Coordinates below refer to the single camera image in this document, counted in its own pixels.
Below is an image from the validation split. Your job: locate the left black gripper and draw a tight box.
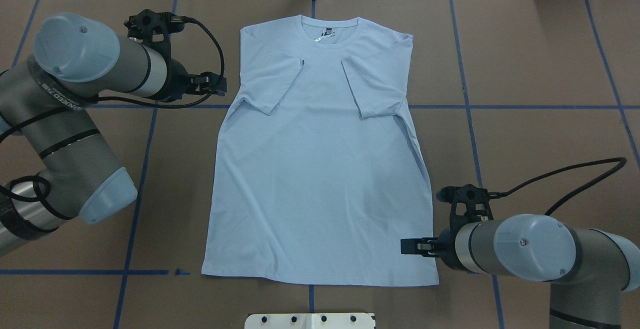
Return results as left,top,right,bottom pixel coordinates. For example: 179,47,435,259
161,61,227,102

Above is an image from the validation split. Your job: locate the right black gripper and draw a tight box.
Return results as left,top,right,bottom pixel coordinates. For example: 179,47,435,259
400,229,463,270

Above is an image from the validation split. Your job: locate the light blue t-shirt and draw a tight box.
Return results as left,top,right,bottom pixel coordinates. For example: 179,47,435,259
201,15,439,287

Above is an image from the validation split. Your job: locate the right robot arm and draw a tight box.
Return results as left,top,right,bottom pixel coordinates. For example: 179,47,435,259
400,213,640,329

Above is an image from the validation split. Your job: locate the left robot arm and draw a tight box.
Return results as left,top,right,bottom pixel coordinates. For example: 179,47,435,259
0,9,227,256

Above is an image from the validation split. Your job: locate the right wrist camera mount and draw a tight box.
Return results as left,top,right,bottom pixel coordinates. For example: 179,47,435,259
436,184,494,232

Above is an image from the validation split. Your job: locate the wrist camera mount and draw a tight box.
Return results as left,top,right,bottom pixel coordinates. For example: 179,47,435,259
123,8,186,56
436,184,494,232

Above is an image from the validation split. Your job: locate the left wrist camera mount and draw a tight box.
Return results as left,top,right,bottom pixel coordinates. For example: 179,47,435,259
123,8,186,56

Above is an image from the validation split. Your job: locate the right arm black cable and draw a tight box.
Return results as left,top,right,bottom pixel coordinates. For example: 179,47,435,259
487,157,628,217

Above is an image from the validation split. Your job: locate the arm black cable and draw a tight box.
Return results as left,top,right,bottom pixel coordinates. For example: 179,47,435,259
487,157,628,217
0,15,227,220

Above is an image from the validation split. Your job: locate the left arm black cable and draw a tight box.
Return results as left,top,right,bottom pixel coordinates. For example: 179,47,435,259
0,15,227,220

